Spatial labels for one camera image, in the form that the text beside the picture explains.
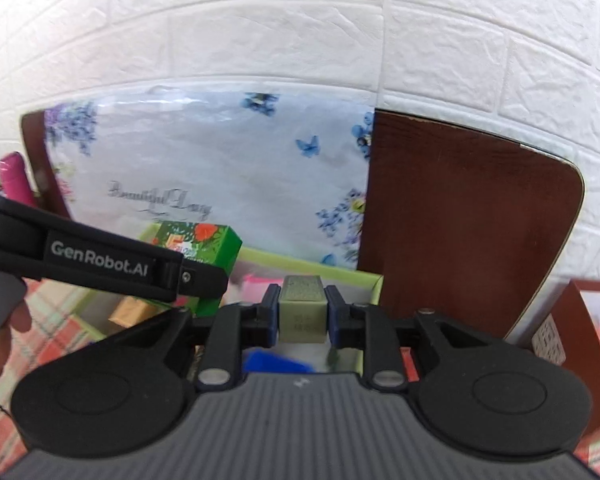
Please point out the floral Beautiful Day bag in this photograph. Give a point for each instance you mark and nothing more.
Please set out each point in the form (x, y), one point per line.
(205, 160)

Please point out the green floral print box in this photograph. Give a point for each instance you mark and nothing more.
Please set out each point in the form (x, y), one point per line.
(210, 242)

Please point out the blue packet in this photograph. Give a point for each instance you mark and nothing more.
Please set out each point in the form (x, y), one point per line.
(272, 362)

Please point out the green storage box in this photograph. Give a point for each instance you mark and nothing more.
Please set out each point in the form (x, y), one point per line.
(290, 262)

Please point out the small tan box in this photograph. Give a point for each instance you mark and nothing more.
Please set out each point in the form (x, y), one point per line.
(132, 311)

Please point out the pink cylindrical object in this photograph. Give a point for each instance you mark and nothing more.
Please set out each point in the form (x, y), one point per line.
(17, 180)

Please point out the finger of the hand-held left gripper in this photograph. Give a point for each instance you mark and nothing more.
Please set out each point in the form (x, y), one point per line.
(205, 280)

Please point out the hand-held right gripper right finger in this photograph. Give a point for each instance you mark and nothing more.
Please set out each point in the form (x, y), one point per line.
(334, 312)

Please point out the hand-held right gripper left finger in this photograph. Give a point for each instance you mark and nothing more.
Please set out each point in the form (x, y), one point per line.
(271, 312)

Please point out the small grey green box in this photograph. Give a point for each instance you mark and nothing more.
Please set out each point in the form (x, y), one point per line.
(302, 315)

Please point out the brown wooden headboard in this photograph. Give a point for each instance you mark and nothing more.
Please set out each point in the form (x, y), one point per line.
(455, 220)

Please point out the brown box with white label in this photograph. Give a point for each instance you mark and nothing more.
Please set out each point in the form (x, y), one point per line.
(585, 330)

